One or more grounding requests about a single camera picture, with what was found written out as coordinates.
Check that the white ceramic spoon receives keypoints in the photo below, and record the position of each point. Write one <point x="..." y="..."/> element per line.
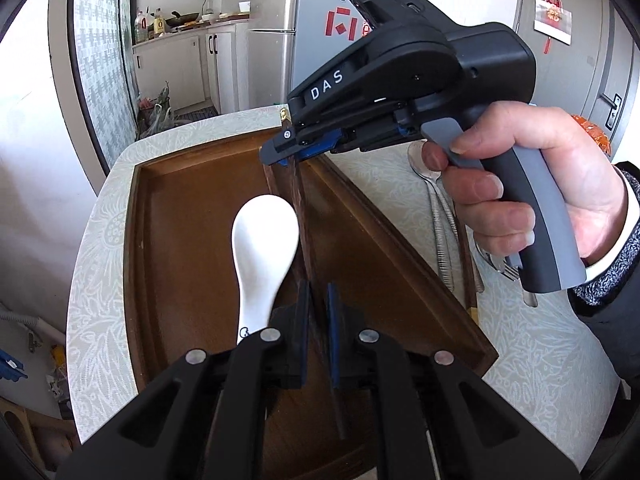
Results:
<point x="265" y="240"/>

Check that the grey door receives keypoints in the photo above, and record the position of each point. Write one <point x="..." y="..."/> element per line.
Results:
<point x="575" y="75"/>

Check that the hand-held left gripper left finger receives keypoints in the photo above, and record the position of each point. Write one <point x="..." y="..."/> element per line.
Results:
<point x="302" y="332"/>

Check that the orange packet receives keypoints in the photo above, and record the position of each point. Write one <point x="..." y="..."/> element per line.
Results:
<point x="595" y="132"/>

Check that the metal fork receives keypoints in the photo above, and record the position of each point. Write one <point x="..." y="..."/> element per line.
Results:
<point x="509" y="273"/>

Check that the silver refrigerator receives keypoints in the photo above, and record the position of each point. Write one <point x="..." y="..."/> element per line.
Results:
<point x="300" y="10"/>

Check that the floral tablecloth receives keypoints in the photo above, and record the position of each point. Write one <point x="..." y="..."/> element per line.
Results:
<point x="525" y="360"/>

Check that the oil bottle with yellow label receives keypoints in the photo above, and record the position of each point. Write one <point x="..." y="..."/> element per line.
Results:
<point x="159" y="22"/>

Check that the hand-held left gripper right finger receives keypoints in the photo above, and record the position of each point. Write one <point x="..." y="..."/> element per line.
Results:
<point x="332" y="332"/>

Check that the oil bottle with red label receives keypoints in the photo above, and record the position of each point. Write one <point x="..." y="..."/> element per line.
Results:
<point x="142" y="24"/>

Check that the red hanging decoration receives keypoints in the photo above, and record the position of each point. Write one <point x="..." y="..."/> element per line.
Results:
<point x="552" y="15"/>

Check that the blue object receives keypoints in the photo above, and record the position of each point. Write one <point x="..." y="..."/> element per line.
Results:
<point x="10" y="365"/>

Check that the brown wooden tray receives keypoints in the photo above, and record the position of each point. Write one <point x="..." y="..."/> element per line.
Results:
<point x="190" y="235"/>

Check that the metal table knife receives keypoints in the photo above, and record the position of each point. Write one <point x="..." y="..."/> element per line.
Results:
<point x="484" y="256"/>

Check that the white kitchen cabinet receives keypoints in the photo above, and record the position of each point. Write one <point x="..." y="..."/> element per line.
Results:
<point x="175" y="70"/>

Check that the wooden stool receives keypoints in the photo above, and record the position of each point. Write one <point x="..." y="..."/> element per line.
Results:
<point x="30" y="430"/>

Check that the person's right forearm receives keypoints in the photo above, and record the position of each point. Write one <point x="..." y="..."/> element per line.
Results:
<point x="615" y="270"/>

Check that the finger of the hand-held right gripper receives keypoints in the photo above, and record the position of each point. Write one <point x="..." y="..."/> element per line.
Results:
<point x="280" y="150"/>

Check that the red fridge magnet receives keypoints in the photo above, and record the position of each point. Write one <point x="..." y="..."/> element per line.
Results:
<point x="342" y="22"/>

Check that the plastic bags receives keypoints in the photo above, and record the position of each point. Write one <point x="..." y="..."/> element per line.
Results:
<point x="157" y="115"/>

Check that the black wok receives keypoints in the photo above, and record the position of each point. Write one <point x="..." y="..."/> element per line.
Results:
<point x="180" y="18"/>

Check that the patterned glass sliding door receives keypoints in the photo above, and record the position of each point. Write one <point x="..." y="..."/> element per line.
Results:
<point x="100" y="60"/>

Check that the dark wooden chopstick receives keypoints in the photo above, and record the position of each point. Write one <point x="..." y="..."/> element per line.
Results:
<point x="289" y="205"/>
<point x="303" y="220"/>

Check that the person's right hand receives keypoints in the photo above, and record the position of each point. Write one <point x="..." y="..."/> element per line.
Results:
<point x="565" y="160"/>

